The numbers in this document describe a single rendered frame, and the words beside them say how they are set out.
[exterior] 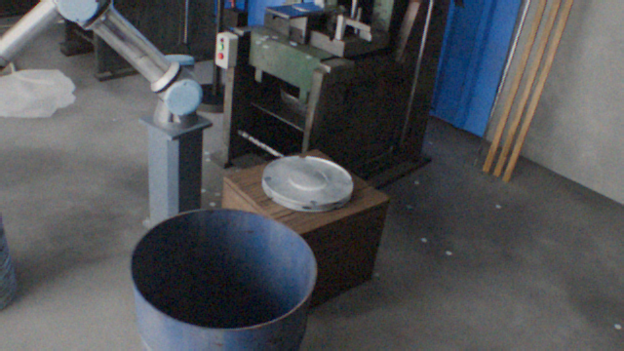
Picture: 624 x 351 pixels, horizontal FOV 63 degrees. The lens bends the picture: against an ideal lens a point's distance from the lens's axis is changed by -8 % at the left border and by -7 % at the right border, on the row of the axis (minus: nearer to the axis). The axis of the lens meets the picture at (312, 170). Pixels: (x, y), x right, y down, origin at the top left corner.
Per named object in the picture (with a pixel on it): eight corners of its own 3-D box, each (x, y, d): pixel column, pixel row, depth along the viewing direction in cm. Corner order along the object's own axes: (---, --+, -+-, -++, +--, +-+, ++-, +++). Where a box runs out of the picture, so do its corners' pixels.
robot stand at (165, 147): (173, 247, 196) (172, 136, 174) (141, 223, 206) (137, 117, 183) (210, 227, 210) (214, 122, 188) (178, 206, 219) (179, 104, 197)
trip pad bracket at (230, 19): (234, 55, 229) (238, 10, 220) (220, 49, 235) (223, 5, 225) (245, 53, 234) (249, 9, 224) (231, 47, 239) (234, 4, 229)
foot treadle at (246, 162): (245, 180, 221) (246, 170, 219) (229, 171, 227) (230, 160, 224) (339, 143, 261) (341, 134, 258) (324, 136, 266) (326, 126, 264)
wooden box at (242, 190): (283, 323, 171) (294, 236, 154) (219, 257, 195) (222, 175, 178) (370, 279, 195) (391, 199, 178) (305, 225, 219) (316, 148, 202)
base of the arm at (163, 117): (172, 134, 176) (173, 105, 171) (144, 118, 184) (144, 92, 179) (206, 121, 187) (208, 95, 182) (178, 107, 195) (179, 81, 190)
